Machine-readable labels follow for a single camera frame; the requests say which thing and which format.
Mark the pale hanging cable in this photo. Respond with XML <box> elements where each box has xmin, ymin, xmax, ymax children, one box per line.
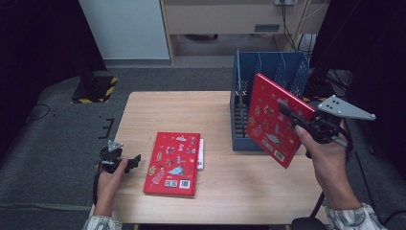
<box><xmin>293</xmin><ymin>0</ymin><xmax>329</xmax><ymax>36</ymax></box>

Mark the grey label plate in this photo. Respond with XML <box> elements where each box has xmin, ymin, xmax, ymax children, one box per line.
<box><xmin>254</xmin><ymin>23</ymin><xmax>281</xmax><ymax>33</ymax></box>

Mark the right hand-held gripper cable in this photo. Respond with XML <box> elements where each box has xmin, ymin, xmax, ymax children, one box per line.
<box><xmin>304</xmin><ymin>126</ymin><xmax>354</xmax><ymax>221</ymax></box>

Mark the black hanging cable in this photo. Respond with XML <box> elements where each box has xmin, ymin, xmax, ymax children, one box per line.
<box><xmin>281</xmin><ymin>0</ymin><xmax>301</xmax><ymax>52</ymax></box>

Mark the beige wooden desk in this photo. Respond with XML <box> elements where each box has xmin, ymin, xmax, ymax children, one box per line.
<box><xmin>159</xmin><ymin>0</ymin><xmax>329</xmax><ymax>65</ymax></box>

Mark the black cable at corner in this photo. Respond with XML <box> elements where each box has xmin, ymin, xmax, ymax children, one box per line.
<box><xmin>382</xmin><ymin>209</ymin><xmax>406</xmax><ymax>230</ymax></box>

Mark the long black floor cable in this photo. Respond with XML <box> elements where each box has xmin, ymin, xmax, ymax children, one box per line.
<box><xmin>346</xmin><ymin>121</ymin><xmax>384</xmax><ymax>230</ymax></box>

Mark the person's left hand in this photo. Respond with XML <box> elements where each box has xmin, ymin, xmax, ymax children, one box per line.
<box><xmin>94</xmin><ymin>157</ymin><xmax>129</xmax><ymax>211</ymax></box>

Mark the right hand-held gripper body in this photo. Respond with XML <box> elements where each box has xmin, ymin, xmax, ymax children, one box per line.
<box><xmin>303</xmin><ymin>94</ymin><xmax>377</xmax><ymax>147</ymax></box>

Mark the white book with green leaf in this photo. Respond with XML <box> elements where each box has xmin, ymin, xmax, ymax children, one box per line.
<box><xmin>196</xmin><ymin>138</ymin><xmax>205</xmax><ymax>171</ymax></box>

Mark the blue plastic file rack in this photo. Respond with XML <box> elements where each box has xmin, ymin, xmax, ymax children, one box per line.
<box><xmin>229</xmin><ymin>48</ymin><xmax>310</xmax><ymax>152</ymax></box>

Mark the black cable bundle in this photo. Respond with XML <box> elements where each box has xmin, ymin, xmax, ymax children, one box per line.
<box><xmin>325</xmin><ymin>68</ymin><xmax>353</xmax><ymax>94</ymax></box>

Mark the white cabinet panel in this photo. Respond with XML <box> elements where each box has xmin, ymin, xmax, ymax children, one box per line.
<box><xmin>78</xmin><ymin>0</ymin><xmax>170</xmax><ymax>60</ymax></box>

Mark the left hand-held gripper cable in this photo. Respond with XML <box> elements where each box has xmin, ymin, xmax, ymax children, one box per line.
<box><xmin>92</xmin><ymin>167</ymin><xmax>102</xmax><ymax>205</ymax></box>

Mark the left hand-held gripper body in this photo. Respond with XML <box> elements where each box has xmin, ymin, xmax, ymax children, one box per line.
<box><xmin>99</xmin><ymin>139</ymin><xmax>128</xmax><ymax>174</ymax></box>

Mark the dark curtain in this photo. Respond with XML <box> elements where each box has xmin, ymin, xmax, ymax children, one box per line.
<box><xmin>309</xmin><ymin>0</ymin><xmax>406</xmax><ymax>180</ymax></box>
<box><xmin>0</xmin><ymin>0</ymin><xmax>107</xmax><ymax>161</ymax></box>

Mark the hand-held gripper cable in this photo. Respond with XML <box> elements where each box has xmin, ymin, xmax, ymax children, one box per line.
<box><xmin>304</xmin><ymin>126</ymin><xmax>354</xmax><ymax>221</ymax></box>
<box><xmin>92</xmin><ymin>167</ymin><xmax>102</xmax><ymax>205</ymax></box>

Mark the blue picture book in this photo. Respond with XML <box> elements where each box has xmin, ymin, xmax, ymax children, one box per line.
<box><xmin>235</xmin><ymin>49</ymin><xmax>245</xmax><ymax>135</ymax></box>

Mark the person's right hand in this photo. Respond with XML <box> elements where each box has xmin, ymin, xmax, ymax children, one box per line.
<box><xmin>294</xmin><ymin>124</ymin><xmax>361</xmax><ymax>211</ymax></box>

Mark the black floor cable loop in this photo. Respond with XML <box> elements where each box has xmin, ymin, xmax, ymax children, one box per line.
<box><xmin>27</xmin><ymin>103</ymin><xmax>52</xmax><ymax>124</ymax></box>

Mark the red illustrated book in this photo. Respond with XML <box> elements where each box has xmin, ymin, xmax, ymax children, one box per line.
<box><xmin>143</xmin><ymin>131</ymin><xmax>201</xmax><ymax>196</ymax></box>
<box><xmin>246</xmin><ymin>72</ymin><xmax>317</xmax><ymax>170</ymax></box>

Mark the black striped stand base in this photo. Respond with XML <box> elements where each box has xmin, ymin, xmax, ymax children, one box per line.
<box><xmin>70</xmin><ymin>75</ymin><xmax>119</xmax><ymax>104</ymax></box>
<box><xmin>303</xmin><ymin>68</ymin><xmax>338</xmax><ymax>104</ymax></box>

